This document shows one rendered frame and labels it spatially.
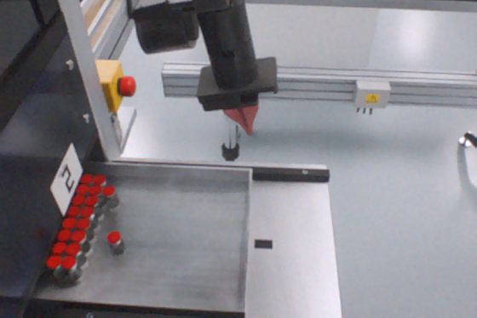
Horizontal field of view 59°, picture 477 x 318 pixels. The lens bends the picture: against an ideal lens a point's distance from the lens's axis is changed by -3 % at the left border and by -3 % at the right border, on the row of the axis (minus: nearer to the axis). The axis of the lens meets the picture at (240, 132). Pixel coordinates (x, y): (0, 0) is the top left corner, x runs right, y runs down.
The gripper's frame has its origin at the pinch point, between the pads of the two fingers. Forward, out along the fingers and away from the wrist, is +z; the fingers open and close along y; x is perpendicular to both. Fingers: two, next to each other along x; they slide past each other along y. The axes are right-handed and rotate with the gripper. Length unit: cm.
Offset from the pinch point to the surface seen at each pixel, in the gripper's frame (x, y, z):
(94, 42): -44, 40, 6
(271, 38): -144, 5, 71
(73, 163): 3.8, 25.9, -0.6
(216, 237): 6.2, 8.4, 17.3
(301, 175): -6.2, -5.9, 18.3
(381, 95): -79, -35, 63
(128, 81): -17.6, 23.1, 1.0
